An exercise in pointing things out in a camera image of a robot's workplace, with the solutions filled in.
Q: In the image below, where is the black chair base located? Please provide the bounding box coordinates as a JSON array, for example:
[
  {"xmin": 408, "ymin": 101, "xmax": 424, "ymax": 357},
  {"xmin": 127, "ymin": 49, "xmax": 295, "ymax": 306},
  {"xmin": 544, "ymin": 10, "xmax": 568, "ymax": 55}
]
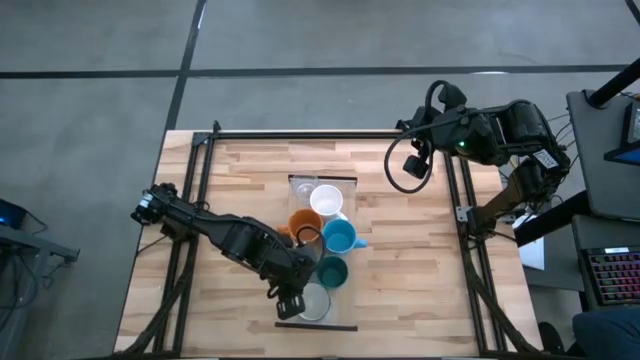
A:
[{"xmin": 537, "ymin": 321, "xmax": 569, "ymax": 356}]

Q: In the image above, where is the black pole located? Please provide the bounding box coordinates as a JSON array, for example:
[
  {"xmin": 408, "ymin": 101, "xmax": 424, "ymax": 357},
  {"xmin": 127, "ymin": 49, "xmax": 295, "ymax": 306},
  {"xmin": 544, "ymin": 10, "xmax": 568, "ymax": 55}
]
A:
[{"xmin": 587, "ymin": 58, "xmax": 640, "ymax": 109}]

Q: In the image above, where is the clear glass cup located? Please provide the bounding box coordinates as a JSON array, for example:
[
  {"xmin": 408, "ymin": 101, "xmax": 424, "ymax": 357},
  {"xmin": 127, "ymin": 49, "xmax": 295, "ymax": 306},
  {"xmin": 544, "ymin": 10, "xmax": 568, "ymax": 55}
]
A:
[{"xmin": 289, "ymin": 172, "xmax": 320, "ymax": 206}]

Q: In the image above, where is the person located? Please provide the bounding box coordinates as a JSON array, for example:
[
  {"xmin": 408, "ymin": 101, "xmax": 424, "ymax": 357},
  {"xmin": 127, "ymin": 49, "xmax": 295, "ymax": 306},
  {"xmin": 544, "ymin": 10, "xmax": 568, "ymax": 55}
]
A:
[{"xmin": 572, "ymin": 308, "xmax": 640, "ymax": 360}]

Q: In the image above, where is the grey side stand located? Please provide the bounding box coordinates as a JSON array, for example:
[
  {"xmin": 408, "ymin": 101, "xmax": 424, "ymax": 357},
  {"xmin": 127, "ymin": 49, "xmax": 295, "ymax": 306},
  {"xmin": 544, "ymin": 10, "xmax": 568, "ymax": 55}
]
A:
[{"xmin": 0, "ymin": 224, "xmax": 81, "ymax": 351}]

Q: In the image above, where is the green cup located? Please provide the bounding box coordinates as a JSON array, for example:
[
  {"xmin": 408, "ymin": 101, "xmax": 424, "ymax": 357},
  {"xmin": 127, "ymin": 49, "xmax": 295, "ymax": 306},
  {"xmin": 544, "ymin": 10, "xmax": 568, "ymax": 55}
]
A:
[{"xmin": 315, "ymin": 255, "xmax": 350, "ymax": 290}]

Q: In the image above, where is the light blue mug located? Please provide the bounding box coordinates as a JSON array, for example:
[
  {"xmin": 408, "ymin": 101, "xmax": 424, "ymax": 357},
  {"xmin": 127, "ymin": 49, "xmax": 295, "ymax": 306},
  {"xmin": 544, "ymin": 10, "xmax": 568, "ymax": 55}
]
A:
[{"xmin": 321, "ymin": 218, "xmax": 370, "ymax": 256}]

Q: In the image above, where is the blue-lit device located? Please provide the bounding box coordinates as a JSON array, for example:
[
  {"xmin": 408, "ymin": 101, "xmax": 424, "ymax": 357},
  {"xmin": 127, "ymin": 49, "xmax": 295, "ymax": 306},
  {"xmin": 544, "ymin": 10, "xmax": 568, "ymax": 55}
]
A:
[{"xmin": 0, "ymin": 198, "xmax": 41, "ymax": 234}]

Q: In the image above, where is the laptop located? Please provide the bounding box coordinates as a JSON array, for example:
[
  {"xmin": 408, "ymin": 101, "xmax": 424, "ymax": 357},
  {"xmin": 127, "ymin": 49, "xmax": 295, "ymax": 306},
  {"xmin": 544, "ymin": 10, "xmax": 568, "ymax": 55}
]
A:
[{"xmin": 603, "ymin": 97, "xmax": 640, "ymax": 167}]

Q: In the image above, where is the black aluminium table frame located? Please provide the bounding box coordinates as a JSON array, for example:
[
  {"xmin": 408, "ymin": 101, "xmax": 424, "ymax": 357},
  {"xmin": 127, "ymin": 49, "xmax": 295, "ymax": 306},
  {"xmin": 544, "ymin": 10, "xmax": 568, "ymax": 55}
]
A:
[{"xmin": 114, "ymin": 119, "xmax": 544, "ymax": 359}]

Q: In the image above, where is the low grey desk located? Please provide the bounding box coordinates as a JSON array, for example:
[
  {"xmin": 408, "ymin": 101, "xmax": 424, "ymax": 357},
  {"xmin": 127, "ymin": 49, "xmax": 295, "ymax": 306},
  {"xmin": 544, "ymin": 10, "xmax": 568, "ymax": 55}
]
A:
[{"xmin": 572, "ymin": 214, "xmax": 640, "ymax": 324}]

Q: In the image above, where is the white box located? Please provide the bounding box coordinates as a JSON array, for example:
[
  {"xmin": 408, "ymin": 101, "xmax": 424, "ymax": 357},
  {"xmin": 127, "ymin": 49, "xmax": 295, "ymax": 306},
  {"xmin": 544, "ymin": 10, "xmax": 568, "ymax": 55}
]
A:
[{"xmin": 514, "ymin": 214, "xmax": 546, "ymax": 272}]

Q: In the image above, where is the blue white floral mug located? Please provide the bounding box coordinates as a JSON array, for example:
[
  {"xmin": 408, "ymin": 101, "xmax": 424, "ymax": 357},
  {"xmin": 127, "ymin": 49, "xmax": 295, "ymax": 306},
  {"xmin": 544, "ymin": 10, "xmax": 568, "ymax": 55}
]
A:
[{"xmin": 297, "ymin": 282, "xmax": 333, "ymax": 322}]

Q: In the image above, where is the backlit keyboard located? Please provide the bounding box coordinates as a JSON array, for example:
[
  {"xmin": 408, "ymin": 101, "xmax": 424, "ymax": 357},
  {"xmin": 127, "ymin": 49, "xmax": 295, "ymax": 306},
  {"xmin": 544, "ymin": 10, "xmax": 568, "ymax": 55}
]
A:
[{"xmin": 582, "ymin": 248, "xmax": 640, "ymax": 310}]

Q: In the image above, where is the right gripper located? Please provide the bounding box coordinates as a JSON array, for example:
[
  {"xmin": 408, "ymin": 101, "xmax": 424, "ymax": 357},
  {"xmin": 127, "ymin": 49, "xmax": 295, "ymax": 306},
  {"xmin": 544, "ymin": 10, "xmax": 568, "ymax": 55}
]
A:
[{"xmin": 399, "ymin": 82, "xmax": 501, "ymax": 180}]

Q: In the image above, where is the black desk bar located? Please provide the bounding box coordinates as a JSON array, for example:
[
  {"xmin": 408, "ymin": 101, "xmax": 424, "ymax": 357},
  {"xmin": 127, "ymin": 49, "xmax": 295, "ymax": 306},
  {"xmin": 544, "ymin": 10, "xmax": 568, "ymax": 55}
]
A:
[{"xmin": 514, "ymin": 189, "xmax": 591, "ymax": 249}]

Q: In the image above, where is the orange mug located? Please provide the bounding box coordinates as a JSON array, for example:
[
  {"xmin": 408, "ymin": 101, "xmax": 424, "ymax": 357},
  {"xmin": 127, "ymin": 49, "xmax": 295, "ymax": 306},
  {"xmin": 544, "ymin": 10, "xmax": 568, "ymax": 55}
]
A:
[{"xmin": 277, "ymin": 208, "xmax": 325, "ymax": 246}]

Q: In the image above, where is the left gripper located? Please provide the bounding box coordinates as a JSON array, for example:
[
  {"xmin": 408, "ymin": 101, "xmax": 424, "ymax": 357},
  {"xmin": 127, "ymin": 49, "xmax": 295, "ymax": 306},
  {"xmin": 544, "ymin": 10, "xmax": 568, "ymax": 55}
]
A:
[{"xmin": 259, "ymin": 247, "xmax": 321, "ymax": 322}]

